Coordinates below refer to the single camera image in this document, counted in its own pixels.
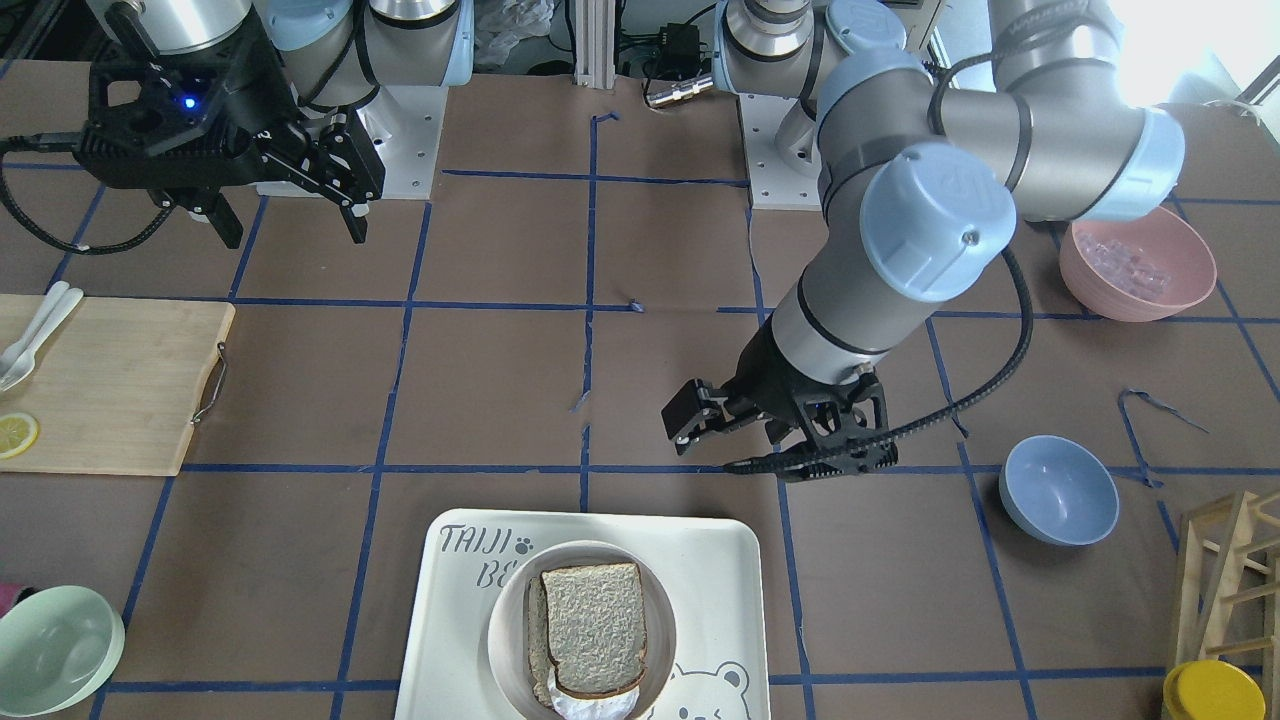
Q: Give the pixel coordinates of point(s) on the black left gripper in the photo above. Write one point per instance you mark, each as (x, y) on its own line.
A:
(772, 372)

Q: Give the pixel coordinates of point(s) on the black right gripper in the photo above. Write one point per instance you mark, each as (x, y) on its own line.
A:
(262, 88)

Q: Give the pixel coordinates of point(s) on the white bread slice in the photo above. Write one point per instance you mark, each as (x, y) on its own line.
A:
(596, 628)

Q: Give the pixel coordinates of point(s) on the cream round plate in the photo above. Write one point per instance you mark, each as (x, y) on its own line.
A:
(506, 633)

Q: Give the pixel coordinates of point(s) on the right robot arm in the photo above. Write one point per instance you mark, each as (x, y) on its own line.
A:
(336, 54)

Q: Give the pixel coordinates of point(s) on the bread slice on plate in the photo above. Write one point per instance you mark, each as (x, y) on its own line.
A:
(537, 639)

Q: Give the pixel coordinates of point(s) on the wooden cutting board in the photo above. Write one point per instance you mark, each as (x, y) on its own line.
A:
(116, 386)

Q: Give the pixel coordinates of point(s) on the cream bear tray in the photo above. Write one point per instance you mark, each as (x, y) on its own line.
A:
(711, 569)

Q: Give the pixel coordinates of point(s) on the fried egg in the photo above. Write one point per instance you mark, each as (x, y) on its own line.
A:
(617, 706)

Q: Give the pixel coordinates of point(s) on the white plastic spoon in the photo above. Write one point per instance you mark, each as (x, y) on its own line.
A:
(30, 320)

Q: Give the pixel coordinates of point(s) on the lemon slice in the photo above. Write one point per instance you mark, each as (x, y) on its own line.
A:
(19, 433)

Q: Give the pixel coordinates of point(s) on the blue bowl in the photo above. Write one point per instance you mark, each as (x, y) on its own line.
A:
(1058, 492)

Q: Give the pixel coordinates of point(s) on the pink bowl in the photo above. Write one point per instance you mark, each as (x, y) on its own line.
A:
(1142, 271)

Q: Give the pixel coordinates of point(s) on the pink cloth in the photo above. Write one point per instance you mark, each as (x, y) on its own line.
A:
(13, 593)

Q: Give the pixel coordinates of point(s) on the green bowl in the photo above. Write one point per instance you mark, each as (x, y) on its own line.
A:
(57, 648)

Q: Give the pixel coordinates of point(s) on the wooden rack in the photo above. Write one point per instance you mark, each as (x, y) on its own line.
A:
(1227, 557)

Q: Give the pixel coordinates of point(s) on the yellow cup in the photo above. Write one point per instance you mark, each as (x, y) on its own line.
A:
(1212, 689)

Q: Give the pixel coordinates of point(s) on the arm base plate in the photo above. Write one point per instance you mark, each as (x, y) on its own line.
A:
(783, 162)
(404, 124)

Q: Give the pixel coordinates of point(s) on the aluminium frame post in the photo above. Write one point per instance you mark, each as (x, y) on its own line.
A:
(595, 26)

